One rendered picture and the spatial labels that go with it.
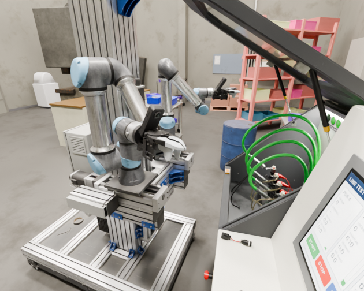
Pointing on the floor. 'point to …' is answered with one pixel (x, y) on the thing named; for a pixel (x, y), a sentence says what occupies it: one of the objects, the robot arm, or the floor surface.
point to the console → (309, 190)
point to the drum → (236, 139)
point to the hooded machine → (45, 89)
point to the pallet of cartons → (229, 101)
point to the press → (57, 43)
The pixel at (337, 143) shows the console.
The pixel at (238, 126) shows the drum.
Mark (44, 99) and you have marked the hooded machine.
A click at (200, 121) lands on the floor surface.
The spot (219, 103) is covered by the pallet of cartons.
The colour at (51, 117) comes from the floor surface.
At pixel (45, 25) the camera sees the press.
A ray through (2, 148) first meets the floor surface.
